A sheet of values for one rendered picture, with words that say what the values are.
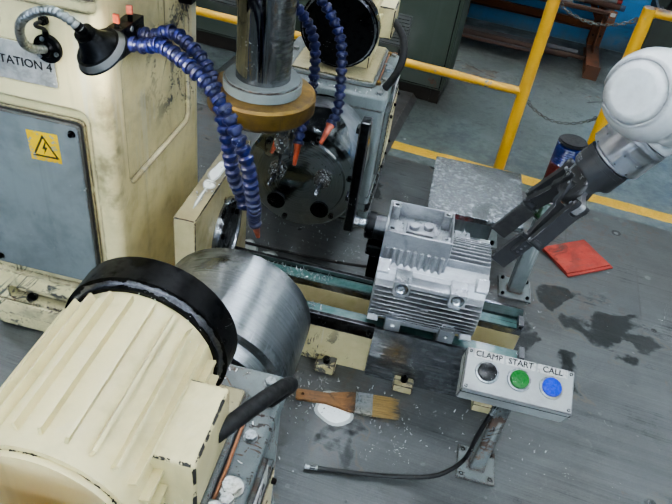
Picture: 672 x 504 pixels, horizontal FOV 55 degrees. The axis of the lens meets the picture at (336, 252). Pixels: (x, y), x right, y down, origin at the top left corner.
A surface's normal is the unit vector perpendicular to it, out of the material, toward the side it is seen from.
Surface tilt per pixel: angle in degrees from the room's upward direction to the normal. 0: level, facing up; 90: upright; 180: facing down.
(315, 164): 90
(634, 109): 73
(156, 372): 40
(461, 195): 0
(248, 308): 24
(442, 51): 90
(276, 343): 51
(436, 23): 90
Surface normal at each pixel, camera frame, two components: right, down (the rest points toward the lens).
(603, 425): 0.12, -0.77
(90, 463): 0.62, -0.54
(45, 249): -0.21, 0.59
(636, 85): -0.75, 0.09
